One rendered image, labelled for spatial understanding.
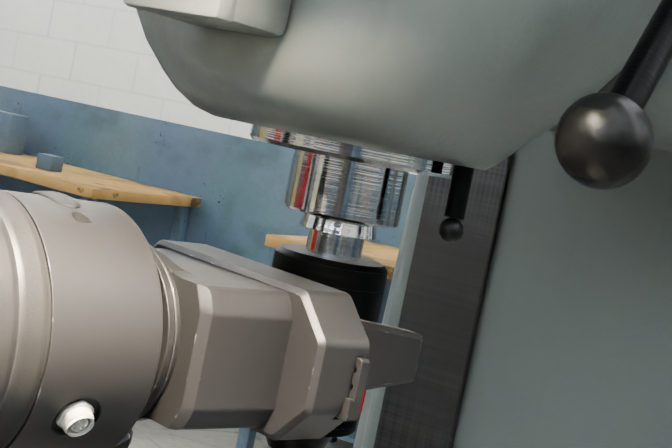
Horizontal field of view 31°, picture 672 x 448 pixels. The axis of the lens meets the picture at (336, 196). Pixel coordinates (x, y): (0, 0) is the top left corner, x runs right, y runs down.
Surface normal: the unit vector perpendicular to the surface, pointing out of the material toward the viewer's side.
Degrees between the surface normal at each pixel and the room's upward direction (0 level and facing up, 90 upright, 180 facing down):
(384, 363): 90
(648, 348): 90
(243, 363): 90
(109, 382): 98
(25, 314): 73
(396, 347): 90
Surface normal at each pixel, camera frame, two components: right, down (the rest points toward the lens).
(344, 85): -0.16, 0.60
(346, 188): 0.01, 0.06
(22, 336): 0.70, 0.01
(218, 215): -0.51, -0.06
